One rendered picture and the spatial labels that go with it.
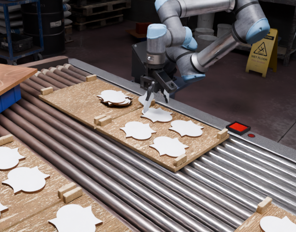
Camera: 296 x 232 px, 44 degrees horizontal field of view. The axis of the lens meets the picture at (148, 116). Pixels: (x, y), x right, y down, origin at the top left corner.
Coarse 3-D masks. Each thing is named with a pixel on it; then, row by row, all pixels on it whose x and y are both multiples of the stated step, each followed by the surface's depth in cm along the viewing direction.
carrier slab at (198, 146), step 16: (176, 112) 163; (96, 128) 149; (112, 128) 148; (160, 128) 149; (208, 128) 151; (128, 144) 138; (144, 144) 138; (192, 144) 139; (208, 144) 140; (160, 160) 129; (192, 160) 132
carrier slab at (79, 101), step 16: (96, 80) 194; (48, 96) 173; (64, 96) 174; (80, 96) 174; (96, 96) 175; (64, 112) 162; (80, 112) 159; (96, 112) 160; (112, 112) 161; (128, 112) 162
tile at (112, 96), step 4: (104, 92) 172; (108, 92) 172; (112, 92) 172; (116, 92) 172; (120, 92) 173; (100, 96) 167; (104, 96) 167; (108, 96) 168; (112, 96) 168; (116, 96) 168; (120, 96) 168; (124, 96) 168; (128, 96) 169; (104, 100) 163; (108, 100) 164; (112, 100) 164; (116, 100) 164; (120, 100) 164; (124, 100) 165
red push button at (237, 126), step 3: (234, 123) 158; (237, 123) 158; (231, 126) 155; (234, 126) 155; (237, 126) 156; (240, 126) 156; (243, 126) 156; (237, 129) 153; (240, 129) 153; (243, 129) 153
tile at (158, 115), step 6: (150, 108) 164; (144, 114) 158; (150, 114) 159; (156, 114) 159; (162, 114) 159; (168, 114) 160; (150, 120) 155; (156, 120) 154; (162, 120) 154; (168, 120) 154
